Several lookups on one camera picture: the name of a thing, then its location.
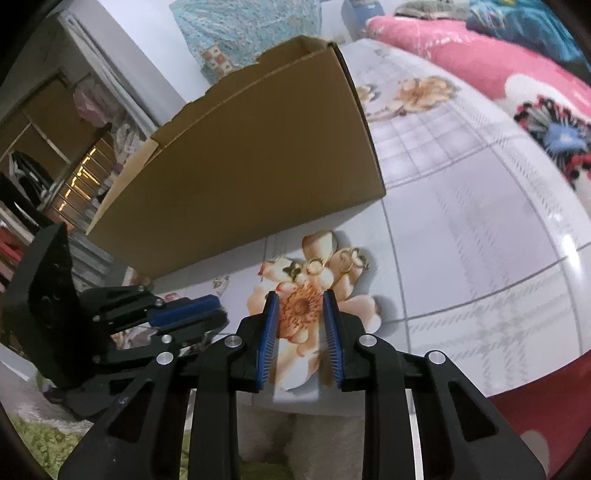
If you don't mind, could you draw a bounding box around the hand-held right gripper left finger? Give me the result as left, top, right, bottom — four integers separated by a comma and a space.
58, 291, 281, 480

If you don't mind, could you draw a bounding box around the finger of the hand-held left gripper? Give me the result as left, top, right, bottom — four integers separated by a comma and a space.
99, 322, 229, 370
81, 285, 228, 330

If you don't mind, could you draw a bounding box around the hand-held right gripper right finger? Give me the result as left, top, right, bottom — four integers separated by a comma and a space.
322, 290, 546, 480

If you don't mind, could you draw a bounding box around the brown cardboard box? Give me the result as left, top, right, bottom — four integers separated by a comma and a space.
85, 36, 387, 280

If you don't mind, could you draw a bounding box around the green fluffy rug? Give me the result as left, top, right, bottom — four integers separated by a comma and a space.
9, 411, 278, 480

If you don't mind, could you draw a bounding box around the wooden wardrobe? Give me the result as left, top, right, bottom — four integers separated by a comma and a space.
0, 69, 158, 241

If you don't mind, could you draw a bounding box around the pink hanging garment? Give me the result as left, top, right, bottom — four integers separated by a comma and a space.
74, 76, 112, 126

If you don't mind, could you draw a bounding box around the white curtain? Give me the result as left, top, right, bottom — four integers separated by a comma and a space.
60, 11, 160, 153

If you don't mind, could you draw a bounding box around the teal patterned cloth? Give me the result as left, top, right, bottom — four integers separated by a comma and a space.
170, 0, 324, 86

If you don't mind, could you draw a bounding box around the pink floral blanket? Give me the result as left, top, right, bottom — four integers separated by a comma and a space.
367, 16, 591, 480

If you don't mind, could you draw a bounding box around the grey brown cloth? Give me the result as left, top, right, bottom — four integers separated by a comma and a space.
399, 0, 469, 19

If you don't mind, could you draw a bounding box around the teal blanket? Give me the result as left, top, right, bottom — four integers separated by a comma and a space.
466, 0, 587, 79

